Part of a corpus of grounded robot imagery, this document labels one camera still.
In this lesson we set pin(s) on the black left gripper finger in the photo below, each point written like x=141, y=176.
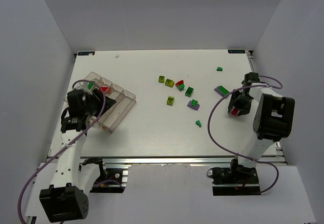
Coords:
x=97, y=94
x=109, y=103

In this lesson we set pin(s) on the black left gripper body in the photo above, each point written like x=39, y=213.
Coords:
x=100, y=103

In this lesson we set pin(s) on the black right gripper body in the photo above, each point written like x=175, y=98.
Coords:
x=239, y=104

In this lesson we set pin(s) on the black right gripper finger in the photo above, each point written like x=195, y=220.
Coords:
x=230, y=108
x=243, y=111

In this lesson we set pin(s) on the small red lego brick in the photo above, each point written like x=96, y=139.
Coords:
x=234, y=111

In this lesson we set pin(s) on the red rectangular lego brick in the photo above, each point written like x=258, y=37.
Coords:
x=107, y=89

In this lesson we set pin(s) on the long green lego brick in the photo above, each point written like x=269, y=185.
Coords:
x=91, y=85

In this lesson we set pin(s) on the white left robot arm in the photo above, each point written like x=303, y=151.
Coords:
x=66, y=198

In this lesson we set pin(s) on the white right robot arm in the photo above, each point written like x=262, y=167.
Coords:
x=272, y=122

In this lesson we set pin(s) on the clear compartment organizer tray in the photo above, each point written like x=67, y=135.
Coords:
x=115, y=115

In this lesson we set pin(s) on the purple plate green lego right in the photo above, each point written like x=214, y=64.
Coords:
x=221, y=91

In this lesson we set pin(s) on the purple plate green lego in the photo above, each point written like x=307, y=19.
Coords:
x=221, y=91
x=193, y=104

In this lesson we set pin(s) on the small green wedge lego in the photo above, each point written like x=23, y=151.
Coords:
x=198, y=123

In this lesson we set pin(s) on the purple plate green lego centre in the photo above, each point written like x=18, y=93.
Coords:
x=193, y=104

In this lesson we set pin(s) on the green square lego brick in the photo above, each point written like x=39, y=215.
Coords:
x=189, y=92

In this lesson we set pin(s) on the blue label left corner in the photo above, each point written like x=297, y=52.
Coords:
x=86, y=53

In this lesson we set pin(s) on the blue label corner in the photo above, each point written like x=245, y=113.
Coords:
x=86, y=53
x=236, y=51

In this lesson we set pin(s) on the blue label right corner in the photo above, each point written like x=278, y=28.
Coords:
x=236, y=51

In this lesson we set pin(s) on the red roof green lego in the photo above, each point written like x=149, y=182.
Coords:
x=180, y=85

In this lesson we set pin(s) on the lime lego brick far left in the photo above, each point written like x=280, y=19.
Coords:
x=161, y=79

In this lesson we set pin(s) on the lime lego brick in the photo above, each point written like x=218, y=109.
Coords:
x=170, y=101
x=169, y=83
x=161, y=79

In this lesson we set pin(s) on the lime lego brick lower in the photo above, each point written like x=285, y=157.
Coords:
x=170, y=101

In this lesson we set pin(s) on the lime lego brick middle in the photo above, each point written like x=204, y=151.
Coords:
x=169, y=83

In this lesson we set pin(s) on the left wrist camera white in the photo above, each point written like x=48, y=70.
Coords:
x=83, y=86

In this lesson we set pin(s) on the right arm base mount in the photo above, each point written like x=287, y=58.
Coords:
x=235, y=180

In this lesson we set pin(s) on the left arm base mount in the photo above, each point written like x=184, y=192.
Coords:
x=109, y=180

